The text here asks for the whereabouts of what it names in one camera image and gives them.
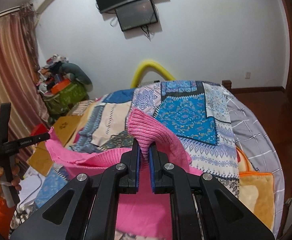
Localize patchwork printed blanket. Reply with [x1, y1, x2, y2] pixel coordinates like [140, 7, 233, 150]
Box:
[11, 79, 241, 240]

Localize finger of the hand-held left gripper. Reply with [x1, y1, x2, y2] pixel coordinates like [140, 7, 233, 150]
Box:
[35, 133, 51, 145]

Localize striped floral quilt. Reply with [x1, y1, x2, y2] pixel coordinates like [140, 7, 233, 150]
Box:
[69, 99, 100, 120]

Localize yellow foam tube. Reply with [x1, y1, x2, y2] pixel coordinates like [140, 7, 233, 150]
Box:
[131, 60, 178, 89]

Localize black monitor cable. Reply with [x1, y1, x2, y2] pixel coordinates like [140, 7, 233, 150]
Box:
[140, 25, 153, 41]

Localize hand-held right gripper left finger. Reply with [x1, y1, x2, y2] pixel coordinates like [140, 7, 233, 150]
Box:
[9, 139, 141, 240]

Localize yellow and orange plush blanket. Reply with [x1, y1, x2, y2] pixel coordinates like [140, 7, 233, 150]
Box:
[235, 147, 274, 222]

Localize wooden lap desk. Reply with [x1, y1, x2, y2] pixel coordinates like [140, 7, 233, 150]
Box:
[28, 115, 83, 177]

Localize pink knit cardigan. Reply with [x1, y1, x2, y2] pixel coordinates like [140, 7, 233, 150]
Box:
[45, 107, 204, 240]

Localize red box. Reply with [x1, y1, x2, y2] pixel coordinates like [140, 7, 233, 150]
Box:
[31, 124, 50, 138]

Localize green patterned bag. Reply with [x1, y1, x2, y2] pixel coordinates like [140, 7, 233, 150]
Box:
[43, 84, 89, 117]

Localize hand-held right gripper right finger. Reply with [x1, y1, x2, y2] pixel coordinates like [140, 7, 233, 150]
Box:
[148, 144, 275, 240]

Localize pile of household clutter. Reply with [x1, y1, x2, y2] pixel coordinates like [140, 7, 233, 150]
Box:
[37, 54, 72, 96]

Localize orange box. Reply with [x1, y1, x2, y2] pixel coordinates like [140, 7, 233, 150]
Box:
[51, 79, 71, 93]

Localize striped pink curtain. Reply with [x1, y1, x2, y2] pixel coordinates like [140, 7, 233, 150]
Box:
[0, 3, 50, 160]

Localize grey checked bed sheet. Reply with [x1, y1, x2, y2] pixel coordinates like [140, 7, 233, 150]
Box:
[225, 86, 288, 233]

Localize small black wall monitor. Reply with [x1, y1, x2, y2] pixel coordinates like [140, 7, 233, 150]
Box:
[114, 0, 159, 32]

